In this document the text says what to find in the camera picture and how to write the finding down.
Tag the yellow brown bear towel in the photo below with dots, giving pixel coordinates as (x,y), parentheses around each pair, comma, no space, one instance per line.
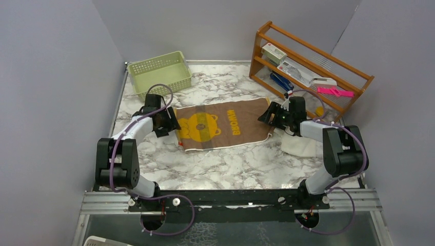
(222,125)

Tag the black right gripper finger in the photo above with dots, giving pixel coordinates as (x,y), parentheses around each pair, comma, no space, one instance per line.
(272,115)
(289,132)

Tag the yellow grey sponge block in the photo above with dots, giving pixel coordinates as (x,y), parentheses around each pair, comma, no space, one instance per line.
(320,112)

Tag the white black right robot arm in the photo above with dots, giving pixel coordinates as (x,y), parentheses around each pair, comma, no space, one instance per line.
(344,154)

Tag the pink clip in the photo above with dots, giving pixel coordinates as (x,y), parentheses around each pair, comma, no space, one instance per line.
(336,92)

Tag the white device on shelf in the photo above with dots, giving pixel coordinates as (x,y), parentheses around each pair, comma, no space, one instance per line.
(322,83)

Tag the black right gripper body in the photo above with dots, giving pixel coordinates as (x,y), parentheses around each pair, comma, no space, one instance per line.
(284,117)

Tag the white basket at bottom edge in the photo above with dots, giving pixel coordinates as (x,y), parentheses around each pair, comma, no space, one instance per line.
(99,241)

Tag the blue flat object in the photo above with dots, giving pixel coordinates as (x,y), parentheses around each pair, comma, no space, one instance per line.
(281,81)

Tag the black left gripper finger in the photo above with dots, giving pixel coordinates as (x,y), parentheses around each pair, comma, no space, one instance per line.
(172,122)
(161,132)

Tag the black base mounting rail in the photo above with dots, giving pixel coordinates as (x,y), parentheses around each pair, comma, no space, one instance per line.
(222,206)

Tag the light green plastic basket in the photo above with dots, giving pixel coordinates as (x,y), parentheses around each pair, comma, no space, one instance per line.
(169,69)

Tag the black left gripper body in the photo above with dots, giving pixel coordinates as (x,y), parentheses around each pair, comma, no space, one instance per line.
(163,121)

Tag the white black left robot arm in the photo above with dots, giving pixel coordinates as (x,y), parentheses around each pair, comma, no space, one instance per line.
(117,159)

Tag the orange wooden shelf rack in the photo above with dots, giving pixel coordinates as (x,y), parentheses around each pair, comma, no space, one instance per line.
(318,61)

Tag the white green small box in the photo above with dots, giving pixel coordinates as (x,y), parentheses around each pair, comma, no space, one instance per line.
(273,54)

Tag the white towel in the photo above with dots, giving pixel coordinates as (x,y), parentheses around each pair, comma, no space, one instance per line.
(301,146)

